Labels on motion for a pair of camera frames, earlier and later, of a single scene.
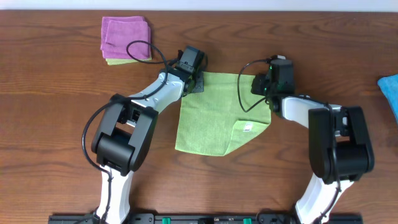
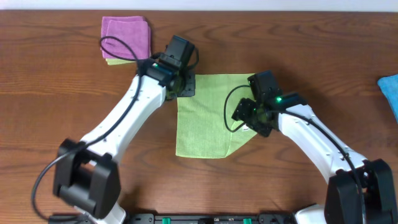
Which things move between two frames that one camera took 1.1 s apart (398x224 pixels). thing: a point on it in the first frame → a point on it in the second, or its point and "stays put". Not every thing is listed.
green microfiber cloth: x=219 y=120 stays put
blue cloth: x=388 y=85 stays put
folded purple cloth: x=125 y=37 stays put
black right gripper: x=258 y=84 → x=244 y=111
